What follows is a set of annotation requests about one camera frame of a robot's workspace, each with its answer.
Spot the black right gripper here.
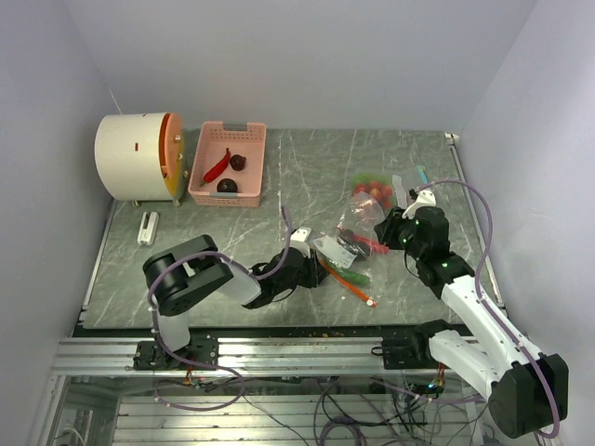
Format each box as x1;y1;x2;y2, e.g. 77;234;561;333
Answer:
375;206;425;260

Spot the orange zip bag with vegetables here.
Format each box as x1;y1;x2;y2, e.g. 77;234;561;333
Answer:
310;192;390;308

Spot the dark purple fake plum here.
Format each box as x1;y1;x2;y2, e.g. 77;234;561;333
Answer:
217;178;239;193

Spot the dark red fake fruit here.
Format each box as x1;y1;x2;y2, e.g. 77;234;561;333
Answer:
230;154;246;172

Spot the red fake chili pepper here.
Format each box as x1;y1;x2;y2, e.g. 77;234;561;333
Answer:
201;148;231;186

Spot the pink perforated plastic basket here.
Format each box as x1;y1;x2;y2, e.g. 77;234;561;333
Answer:
188;121;267;208

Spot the green fake chili pepper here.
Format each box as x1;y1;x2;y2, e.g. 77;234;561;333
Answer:
326;262;371;287

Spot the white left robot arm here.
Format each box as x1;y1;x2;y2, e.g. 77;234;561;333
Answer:
142;235;328;369

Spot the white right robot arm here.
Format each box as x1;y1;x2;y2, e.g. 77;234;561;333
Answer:
375;206;569;439

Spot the blue zip bag with strawberries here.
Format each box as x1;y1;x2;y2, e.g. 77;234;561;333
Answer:
350;165;429;215

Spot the small white rectangular device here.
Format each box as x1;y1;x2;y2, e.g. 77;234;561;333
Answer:
137;212;160;246

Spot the round white drawer organizer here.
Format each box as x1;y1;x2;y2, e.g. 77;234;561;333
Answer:
94;112;185;204

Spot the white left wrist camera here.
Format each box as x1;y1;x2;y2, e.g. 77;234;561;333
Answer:
289;227;312;258

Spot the aluminium frame rail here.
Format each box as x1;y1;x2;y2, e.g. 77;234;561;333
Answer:
50;337;438;378

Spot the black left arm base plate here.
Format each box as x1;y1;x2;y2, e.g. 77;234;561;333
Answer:
132;335;218;372

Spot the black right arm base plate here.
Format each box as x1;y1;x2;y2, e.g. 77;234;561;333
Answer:
370;338;439;370

